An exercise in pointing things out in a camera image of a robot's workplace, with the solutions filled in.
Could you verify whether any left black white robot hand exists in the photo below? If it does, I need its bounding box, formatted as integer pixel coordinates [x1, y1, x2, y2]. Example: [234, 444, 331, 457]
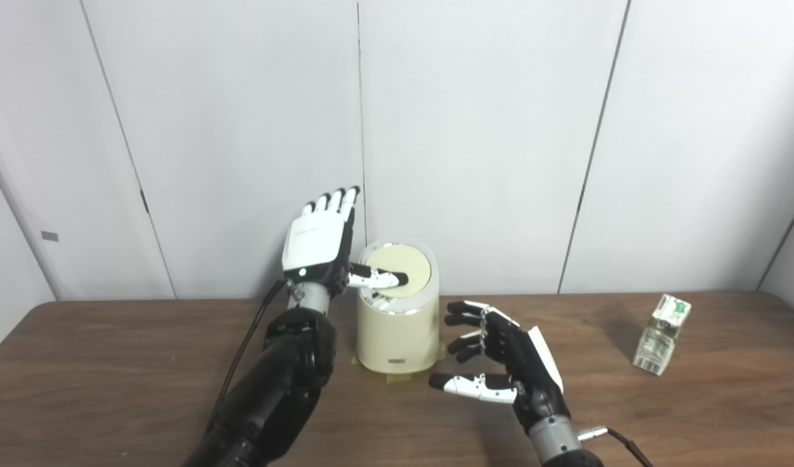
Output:
[282, 186, 409, 299]

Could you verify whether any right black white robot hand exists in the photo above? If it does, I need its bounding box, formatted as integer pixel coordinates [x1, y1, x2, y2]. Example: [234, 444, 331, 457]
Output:
[428, 300, 570, 429]

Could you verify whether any cream round bin lid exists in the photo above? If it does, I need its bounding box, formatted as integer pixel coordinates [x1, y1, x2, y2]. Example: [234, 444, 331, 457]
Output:
[365, 245, 432, 298]

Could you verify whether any cream-colored bin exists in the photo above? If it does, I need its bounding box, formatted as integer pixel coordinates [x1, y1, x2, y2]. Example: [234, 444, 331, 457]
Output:
[356, 239, 440, 374]

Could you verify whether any green white milk carton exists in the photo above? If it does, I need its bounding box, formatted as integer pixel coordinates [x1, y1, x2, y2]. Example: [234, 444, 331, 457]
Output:
[632, 294, 692, 376]

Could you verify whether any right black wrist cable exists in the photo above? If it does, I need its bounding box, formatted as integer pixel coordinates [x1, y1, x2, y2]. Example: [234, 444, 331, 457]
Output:
[577, 425, 654, 467]

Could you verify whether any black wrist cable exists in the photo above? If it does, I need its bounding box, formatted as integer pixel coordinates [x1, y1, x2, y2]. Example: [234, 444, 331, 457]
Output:
[577, 425, 654, 467]
[206, 279, 291, 435]

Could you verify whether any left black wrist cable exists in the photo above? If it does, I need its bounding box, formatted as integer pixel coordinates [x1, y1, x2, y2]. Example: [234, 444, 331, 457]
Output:
[206, 279, 291, 435]

